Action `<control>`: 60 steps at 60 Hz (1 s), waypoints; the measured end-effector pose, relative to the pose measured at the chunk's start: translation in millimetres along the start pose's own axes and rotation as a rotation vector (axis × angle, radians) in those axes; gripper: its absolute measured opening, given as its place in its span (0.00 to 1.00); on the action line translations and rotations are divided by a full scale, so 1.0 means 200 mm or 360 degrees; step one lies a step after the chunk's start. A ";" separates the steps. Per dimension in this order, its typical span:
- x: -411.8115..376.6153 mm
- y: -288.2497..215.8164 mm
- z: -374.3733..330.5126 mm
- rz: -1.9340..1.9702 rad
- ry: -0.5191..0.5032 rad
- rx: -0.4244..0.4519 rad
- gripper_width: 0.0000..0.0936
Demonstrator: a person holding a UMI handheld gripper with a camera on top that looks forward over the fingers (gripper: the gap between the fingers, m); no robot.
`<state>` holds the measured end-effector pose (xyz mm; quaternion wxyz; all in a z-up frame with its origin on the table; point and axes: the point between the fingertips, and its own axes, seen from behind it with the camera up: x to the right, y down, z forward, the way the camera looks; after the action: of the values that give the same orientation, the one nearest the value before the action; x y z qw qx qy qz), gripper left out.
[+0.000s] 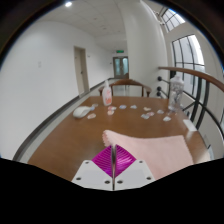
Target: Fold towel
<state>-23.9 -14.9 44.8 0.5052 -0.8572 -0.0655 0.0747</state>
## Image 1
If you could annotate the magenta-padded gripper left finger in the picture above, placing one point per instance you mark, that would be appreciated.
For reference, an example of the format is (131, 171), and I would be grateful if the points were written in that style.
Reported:
(93, 173)

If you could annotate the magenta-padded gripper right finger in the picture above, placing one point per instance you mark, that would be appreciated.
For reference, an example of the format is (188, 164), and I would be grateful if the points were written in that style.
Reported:
(133, 173)

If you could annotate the pink towel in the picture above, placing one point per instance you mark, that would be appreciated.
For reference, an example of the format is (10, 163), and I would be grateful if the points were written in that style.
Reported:
(160, 150)

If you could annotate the small flat paper sticker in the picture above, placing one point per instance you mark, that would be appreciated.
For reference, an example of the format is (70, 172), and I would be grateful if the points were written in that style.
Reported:
(145, 116)
(110, 112)
(160, 111)
(147, 109)
(151, 113)
(133, 107)
(91, 116)
(122, 107)
(167, 118)
(95, 105)
(112, 107)

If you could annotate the white paper card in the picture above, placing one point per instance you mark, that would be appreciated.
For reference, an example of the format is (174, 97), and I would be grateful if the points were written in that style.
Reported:
(189, 125)

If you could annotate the clear pump bottle pink label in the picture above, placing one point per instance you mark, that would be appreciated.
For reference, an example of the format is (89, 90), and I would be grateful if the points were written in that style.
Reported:
(107, 96)

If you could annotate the clear plastic drink bottle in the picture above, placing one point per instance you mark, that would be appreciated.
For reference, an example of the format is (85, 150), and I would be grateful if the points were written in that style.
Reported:
(175, 95)

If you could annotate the wooden chair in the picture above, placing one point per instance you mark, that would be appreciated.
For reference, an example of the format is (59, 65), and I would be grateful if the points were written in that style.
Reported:
(126, 82)

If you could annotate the grey single door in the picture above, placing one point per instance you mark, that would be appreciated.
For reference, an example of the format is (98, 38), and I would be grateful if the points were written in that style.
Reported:
(81, 71)

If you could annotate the glazed double door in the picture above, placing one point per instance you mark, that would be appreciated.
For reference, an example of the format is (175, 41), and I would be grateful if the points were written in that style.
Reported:
(120, 67)

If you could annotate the wooden handrail black railing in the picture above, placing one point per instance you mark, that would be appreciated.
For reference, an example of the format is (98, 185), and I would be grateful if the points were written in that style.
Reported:
(193, 74)

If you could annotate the green exit sign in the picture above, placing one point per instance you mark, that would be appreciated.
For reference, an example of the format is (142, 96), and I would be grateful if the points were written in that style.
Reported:
(120, 51)

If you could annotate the tall black-framed window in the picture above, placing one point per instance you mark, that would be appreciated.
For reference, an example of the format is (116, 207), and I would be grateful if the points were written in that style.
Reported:
(186, 53)

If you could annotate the small arched black-framed window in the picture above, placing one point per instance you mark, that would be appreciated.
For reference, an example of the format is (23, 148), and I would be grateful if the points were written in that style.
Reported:
(171, 19)

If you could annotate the round ceiling light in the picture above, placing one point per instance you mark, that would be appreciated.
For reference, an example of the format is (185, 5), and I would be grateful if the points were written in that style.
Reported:
(68, 4)

